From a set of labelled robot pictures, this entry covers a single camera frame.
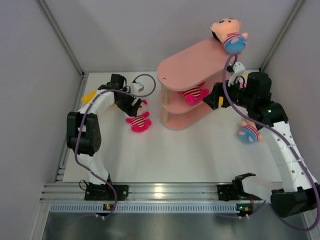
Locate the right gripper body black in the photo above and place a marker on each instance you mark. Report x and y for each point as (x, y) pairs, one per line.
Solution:
(236, 95)

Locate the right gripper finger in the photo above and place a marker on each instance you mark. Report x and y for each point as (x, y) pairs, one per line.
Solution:
(211, 101)
(218, 90)

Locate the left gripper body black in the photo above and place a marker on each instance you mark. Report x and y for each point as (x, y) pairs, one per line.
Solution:
(126, 100)

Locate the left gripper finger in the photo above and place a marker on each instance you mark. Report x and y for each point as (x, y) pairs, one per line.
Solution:
(135, 105)
(131, 111)

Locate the pink white panda plush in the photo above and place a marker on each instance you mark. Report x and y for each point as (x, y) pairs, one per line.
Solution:
(195, 95)
(141, 121)

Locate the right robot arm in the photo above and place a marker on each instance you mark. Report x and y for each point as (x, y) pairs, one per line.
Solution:
(299, 191)

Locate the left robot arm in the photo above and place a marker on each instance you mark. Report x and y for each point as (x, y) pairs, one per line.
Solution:
(83, 135)

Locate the yellow plush toy under shelf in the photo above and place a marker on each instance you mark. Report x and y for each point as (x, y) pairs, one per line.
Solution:
(220, 101)

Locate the pink three-tier shelf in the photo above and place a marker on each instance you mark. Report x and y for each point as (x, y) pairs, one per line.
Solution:
(199, 66)

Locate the boy doll on shelf top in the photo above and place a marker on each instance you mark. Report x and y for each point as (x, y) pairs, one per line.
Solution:
(227, 32)

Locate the yellow plush toy right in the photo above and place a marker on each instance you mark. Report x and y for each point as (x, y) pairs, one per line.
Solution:
(243, 80)

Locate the boy doll blue shorts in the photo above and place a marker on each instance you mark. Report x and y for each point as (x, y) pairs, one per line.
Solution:
(249, 133)

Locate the yellow plush toy far left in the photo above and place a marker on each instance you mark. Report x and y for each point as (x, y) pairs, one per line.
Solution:
(87, 98)

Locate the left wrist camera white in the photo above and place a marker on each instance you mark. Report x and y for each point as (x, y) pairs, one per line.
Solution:
(136, 88)

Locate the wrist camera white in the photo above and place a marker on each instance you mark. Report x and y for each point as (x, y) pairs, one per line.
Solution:
(235, 70)
(136, 88)

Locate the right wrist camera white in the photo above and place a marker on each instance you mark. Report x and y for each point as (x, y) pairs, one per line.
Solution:
(235, 70)

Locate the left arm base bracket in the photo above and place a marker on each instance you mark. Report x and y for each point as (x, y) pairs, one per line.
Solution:
(103, 192)

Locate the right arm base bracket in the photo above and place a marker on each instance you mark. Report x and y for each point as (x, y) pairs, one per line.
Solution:
(229, 192)

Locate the aluminium mounting rail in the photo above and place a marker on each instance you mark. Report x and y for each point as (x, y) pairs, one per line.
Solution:
(70, 191)

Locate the slotted cable duct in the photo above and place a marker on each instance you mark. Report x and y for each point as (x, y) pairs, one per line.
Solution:
(129, 207)

